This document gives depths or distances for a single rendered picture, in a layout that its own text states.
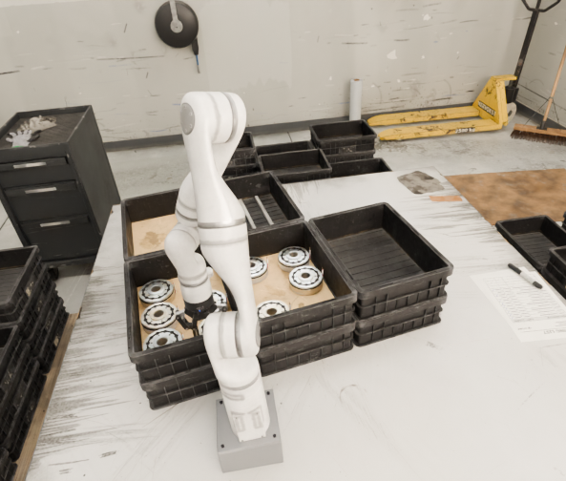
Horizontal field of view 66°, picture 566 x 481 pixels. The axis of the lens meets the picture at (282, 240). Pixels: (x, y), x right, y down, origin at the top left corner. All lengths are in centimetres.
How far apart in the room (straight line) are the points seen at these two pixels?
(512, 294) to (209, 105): 120
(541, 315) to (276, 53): 347
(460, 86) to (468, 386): 413
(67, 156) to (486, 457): 224
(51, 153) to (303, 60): 268
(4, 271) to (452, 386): 199
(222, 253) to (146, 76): 375
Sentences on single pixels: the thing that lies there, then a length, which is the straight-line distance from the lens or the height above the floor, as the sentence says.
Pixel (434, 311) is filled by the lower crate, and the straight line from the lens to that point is 141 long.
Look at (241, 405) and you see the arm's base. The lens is 99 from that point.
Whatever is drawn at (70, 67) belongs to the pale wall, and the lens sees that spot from 459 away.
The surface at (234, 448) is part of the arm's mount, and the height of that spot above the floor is 79.
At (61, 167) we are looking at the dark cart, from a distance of 263.
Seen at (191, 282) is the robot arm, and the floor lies 106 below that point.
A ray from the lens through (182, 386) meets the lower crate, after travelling 125.
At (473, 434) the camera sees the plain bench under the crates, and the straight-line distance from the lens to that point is 126.
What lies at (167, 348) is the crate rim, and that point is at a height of 93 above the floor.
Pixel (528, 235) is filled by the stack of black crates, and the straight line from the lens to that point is 278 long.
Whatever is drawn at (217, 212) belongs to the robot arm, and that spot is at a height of 132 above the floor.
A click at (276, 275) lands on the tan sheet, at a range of 140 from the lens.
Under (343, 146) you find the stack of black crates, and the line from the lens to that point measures 297.
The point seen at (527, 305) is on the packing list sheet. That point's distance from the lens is 162.
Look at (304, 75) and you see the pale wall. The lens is 453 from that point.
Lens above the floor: 174
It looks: 36 degrees down
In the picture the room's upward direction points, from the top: 4 degrees counter-clockwise
